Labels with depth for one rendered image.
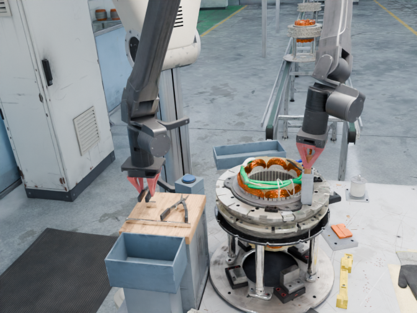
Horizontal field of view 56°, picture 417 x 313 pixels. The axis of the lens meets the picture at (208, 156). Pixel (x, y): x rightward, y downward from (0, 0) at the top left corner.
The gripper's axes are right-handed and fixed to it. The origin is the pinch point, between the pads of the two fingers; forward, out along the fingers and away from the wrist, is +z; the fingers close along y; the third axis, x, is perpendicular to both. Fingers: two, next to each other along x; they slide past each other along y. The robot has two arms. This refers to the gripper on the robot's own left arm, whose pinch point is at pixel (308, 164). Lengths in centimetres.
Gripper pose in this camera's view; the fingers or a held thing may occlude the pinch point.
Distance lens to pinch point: 101.9
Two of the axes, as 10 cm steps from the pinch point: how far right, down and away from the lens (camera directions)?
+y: 3.9, -3.9, 8.3
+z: -0.4, 9.0, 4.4
